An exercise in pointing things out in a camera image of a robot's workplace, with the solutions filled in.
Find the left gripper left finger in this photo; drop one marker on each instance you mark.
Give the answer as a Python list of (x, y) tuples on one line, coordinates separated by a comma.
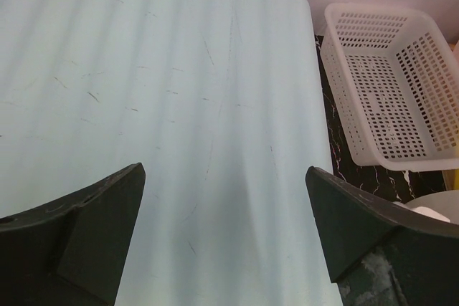
[(72, 251)]

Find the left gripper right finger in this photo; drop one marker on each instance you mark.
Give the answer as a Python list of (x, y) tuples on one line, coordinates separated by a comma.
[(379, 253)]

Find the white round drum box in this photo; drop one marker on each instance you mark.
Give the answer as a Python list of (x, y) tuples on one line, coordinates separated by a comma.
[(440, 205)]

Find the light blue hard-shell suitcase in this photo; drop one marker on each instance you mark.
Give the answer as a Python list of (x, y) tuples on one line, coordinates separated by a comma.
[(220, 100)]

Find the white perforated plastic basket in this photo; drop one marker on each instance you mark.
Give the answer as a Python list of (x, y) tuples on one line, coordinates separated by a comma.
[(394, 80)]

